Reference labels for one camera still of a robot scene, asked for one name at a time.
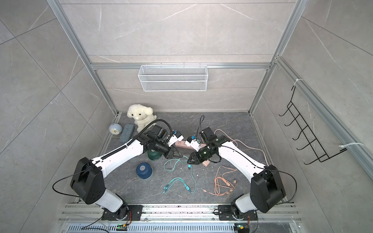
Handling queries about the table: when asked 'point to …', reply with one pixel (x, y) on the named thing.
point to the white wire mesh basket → (173, 78)
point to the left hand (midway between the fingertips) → (182, 155)
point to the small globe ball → (115, 128)
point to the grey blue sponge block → (127, 133)
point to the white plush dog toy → (143, 116)
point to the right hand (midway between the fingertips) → (191, 161)
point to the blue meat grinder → (144, 171)
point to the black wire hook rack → (318, 151)
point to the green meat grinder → (154, 156)
